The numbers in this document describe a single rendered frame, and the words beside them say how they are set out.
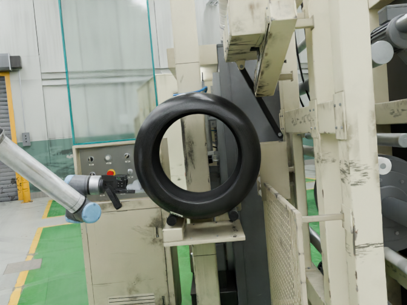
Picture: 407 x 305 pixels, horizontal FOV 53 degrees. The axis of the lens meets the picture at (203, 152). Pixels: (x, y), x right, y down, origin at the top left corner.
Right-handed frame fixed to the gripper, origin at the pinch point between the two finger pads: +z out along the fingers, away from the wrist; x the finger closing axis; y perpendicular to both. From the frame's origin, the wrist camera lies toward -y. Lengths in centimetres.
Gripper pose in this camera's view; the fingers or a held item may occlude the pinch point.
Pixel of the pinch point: (143, 191)
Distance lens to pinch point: 196.6
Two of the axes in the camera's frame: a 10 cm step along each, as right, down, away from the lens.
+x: 0.1, -0.5, 10.0
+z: 10.0, 0.4, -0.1
